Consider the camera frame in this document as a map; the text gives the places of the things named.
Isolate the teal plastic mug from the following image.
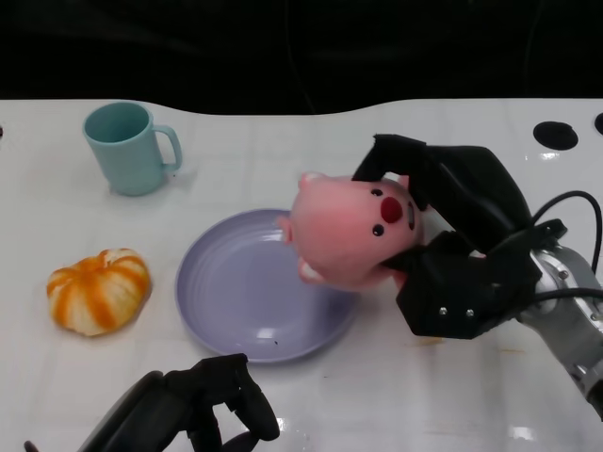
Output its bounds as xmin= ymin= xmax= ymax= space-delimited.
xmin=82 ymin=101 xmax=184 ymax=197

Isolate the lavender plastic plate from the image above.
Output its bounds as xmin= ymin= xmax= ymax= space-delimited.
xmin=174 ymin=208 xmax=362 ymax=364

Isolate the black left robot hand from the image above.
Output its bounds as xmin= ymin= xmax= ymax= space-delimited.
xmin=73 ymin=353 xmax=282 ymax=452

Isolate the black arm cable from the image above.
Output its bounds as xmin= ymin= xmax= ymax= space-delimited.
xmin=535 ymin=287 xmax=603 ymax=302
xmin=484 ymin=189 xmax=603 ymax=265

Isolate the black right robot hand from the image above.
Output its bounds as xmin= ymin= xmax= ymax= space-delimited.
xmin=352 ymin=134 xmax=567 ymax=340

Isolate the orange white striped pumpkin toy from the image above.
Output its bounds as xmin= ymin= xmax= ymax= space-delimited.
xmin=45 ymin=248 xmax=152 ymax=338

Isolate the pink plush beaver doll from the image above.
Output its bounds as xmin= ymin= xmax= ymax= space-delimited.
xmin=276 ymin=170 xmax=426 ymax=291

